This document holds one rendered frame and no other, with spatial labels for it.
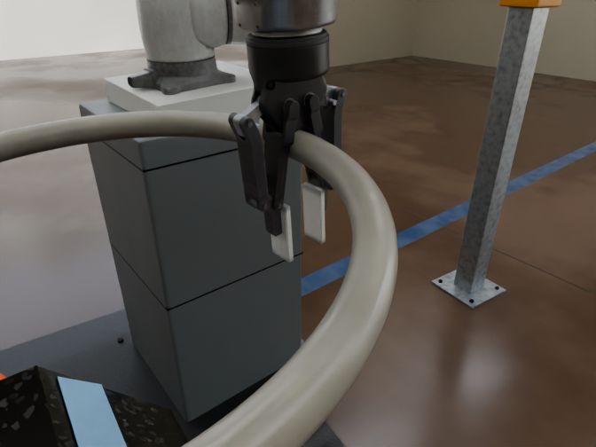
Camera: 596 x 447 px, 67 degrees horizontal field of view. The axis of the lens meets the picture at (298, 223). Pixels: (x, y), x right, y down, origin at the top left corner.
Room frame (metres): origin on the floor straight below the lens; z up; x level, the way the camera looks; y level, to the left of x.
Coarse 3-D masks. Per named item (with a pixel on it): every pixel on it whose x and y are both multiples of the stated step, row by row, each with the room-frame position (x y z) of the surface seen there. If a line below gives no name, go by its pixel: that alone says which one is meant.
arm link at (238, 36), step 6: (228, 0) 1.05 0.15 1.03; (228, 6) 1.05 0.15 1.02; (228, 12) 1.05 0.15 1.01; (234, 12) 1.06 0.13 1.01; (228, 18) 1.05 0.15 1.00; (234, 18) 1.06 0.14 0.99; (228, 24) 1.06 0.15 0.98; (234, 24) 1.06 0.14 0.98; (228, 30) 1.06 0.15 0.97; (234, 30) 1.07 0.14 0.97; (240, 30) 1.07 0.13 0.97; (246, 30) 1.07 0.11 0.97; (228, 36) 1.07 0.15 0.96; (234, 36) 1.08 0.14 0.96; (240, 36) 1.08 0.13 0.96; (246, 36) 1.08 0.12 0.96; (228, 42) 1.09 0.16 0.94; (234, 42) 1.10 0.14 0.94; (240, 42) 1.10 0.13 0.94
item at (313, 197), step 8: (304, 184) 0.47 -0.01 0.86; (312, 184) 0.47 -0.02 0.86; (304, 192) 0.47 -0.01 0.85; (312, 192) 0.46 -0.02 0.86; (320, 192) 0.45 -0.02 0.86; (304, 200) 0.47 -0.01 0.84; (312, 200) 0.46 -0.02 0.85; (320, 200) 0.45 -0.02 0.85; (304, 208) 0.47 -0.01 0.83; (312, 208) 0.46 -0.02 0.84; (320, 208) 0.45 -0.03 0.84; (304, 216) 0.47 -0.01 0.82; (312, 216) 0.46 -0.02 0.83; (320, 216) 0.45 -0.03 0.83; (304, 224) 0.47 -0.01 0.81; (312, 224) 0.46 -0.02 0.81; (320, 224) 0.45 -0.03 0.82; (304, 232) 0.47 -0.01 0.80; (312, 232) 0.46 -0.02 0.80; (320, 232) 0.45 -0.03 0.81; (320, 240) 0.45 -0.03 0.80
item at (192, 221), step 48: (96, 144) 1.05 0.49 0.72; (144, 144) 0.82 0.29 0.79; (192, 144) 0.88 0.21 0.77; (144, 192) 0.83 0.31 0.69; (192, 192) 0.88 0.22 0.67; (240, 192) 0.95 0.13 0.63; (288, 192) 1.04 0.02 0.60; (144, 240) 0.87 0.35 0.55; (192, 240) 0.87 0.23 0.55; (240, 240) 0.94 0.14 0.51; (144, 288) 0.93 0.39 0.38; (192, 288) 0.86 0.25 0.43; (240, 288) 0.94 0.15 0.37; (288, 288) 1.03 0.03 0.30; (144, 336) 1.00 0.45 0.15; (192, 336) 0.85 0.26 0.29; (240, 336) 0.93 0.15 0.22; (288, 336) 1.03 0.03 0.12; (192, 384) 0.84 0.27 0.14; (240, 384) 0.92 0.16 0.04
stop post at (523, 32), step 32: (512, 0) 1.43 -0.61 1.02; (544, 0) 1.38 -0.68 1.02; (512, 32) 1.44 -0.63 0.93; (512, 64) 1.42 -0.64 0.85; (512, 96) 1.40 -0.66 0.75; (512, 128) 1.41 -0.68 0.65; (480, 160) 1.45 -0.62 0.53; (512, 160) 1.43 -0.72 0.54; (480, 192) 1.43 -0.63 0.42; (480, 224) 1.41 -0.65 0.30; (480, 256) 1.40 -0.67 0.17; (448, 288) 1.43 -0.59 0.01; (480, 288) 1.43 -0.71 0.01
